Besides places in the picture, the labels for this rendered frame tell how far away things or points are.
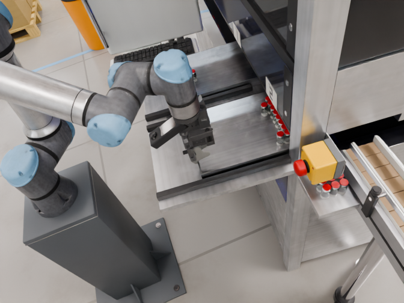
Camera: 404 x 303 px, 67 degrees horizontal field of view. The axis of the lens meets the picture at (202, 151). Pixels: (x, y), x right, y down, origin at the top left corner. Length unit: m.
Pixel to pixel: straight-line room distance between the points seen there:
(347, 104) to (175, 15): 1.06
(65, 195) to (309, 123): 0.81
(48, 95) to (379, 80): 0.68
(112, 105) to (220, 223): 1.29
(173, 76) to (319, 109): 0.33
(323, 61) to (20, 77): 0.58
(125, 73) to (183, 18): 0.96
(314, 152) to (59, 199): 0.80
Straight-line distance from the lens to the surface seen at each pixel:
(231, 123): 1.03
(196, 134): 0.79
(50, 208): 1.14
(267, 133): 0.99
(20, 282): 2.19
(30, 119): 1.04
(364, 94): 0.77
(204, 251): 1.77
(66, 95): 0.67
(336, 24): 0.61
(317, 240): 1.43
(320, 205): 0.86
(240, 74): 1.22
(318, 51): 0.62
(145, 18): 1.62
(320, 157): 0.75
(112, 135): 0.62
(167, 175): 0.95
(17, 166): 1.04
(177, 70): 0.65
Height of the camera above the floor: 1.63
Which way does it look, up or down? 50 degrees down
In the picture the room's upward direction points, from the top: 17 degrees counter-clockwise
